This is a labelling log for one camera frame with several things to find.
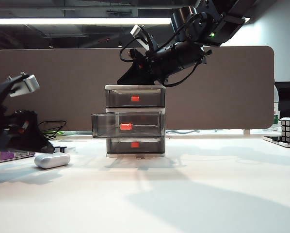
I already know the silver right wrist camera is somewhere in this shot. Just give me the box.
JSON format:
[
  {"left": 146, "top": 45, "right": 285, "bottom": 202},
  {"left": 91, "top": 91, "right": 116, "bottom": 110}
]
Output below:
[{"left": 129, "top": 23, "right": 160, "bottom": 53}]

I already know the white plastic drawer cabinet frame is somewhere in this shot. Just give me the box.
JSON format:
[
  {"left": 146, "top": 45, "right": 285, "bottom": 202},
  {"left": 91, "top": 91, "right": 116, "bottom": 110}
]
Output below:
[{"left": 104, "top": 84, "right": 166, "bottom": 158}]

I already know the black desk cable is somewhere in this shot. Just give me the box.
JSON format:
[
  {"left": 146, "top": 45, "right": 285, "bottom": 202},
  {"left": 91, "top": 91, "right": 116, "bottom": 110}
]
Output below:
[{"left": 37, "top": 120, "right": 67, "bottom": 142}]

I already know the smoky drawer with red handle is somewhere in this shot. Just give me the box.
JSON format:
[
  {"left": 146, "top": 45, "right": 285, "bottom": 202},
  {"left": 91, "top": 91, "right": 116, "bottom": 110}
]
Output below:
[
  {"left": 105, "top": 89, "right": 165, "bottom": 108},
  {"left": 91, "top": 113, "right": 166, "bottom": 138},
  {"left": 106, "top": 137, "right": 165, "bottom": 155}
]

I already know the small black and clear clip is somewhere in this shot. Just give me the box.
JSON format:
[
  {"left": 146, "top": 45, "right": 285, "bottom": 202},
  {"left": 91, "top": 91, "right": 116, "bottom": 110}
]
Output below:
[{"left": 53, "top": 146, "right": 77, "bottom": 154}]

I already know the purple and white box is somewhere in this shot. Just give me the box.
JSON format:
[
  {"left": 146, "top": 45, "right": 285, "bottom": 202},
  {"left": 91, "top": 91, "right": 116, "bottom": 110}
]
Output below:
[{"left": 0, "top": 150, "right": 36, "bottom": 163}]

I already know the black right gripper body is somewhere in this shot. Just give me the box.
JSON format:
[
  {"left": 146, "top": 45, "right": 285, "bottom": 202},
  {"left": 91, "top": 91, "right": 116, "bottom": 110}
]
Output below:
[{"left": 129, "top": 48, "right": 165, "bottom": 84}]

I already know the brown desk partition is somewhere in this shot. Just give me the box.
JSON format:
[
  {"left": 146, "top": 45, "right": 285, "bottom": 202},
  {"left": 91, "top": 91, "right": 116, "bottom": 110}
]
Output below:
[{"left": 0, "top": 45, "right": 274, "bottom": 131}]

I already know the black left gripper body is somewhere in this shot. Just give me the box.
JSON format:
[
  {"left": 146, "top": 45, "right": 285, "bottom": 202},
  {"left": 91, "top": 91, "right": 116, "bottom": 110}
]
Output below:
[{"left": 0, "top": 109, "right": 36, "bottom": 151}]

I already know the white flat tray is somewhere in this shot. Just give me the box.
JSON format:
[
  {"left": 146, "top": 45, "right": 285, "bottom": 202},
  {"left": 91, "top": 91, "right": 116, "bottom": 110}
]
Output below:
[{"left": 263, "top": 136, "right": 290, "bottom": 148}]

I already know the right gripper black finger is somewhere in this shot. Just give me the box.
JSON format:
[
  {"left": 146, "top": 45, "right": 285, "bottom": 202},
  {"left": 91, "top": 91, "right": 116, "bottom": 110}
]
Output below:
[{"left": 116, "top": 62, "right": 159, "bottom": 86}]

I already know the white earphone case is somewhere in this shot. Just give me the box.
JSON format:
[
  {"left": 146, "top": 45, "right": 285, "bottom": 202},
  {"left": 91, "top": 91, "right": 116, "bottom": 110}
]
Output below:
[{"left": 34, "top": 152, "right": 71, "bottom": 169}]

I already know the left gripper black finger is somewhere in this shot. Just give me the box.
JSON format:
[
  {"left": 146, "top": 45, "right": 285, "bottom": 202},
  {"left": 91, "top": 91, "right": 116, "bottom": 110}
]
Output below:
[{"left": 6, "top": 113, "right": 56, "bottom": 154}]

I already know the long ceiling light strip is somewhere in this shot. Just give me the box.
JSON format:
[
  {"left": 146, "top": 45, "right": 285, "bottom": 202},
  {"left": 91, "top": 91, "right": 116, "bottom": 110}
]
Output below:
[{"left": 0, "top": 17, "right": 251, "bottom": 25}]

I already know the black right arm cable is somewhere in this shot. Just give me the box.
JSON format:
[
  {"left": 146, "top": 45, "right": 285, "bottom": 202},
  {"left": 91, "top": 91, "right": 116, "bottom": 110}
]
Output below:
[
  {"left": 164, "top": 60, "right": 204, "bottom": 87},
  {"left": 120, "top": 13, "right": 209, "bottom": 64}
]

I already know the black monitor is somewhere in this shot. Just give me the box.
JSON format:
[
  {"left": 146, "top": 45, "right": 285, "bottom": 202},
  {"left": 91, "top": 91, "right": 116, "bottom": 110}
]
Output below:
[{"left": 274, "top": 82, "right": 290, "bottom": 119}]

